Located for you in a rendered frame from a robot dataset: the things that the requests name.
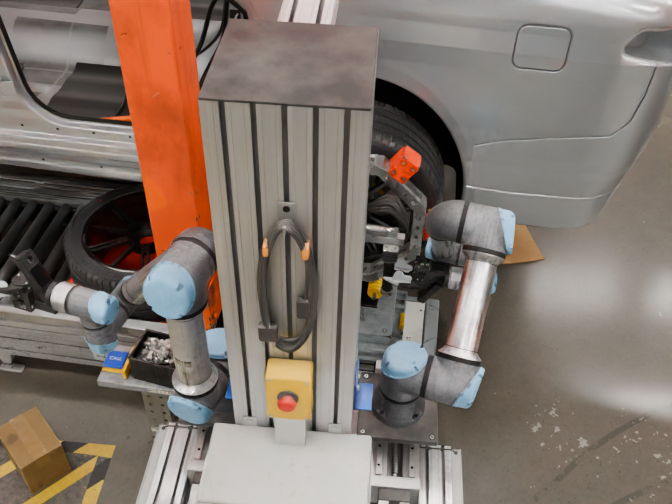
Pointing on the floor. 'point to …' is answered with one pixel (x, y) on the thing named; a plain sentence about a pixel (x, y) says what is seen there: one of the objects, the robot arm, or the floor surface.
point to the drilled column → (158, 411)
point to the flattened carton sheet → (523, 247)
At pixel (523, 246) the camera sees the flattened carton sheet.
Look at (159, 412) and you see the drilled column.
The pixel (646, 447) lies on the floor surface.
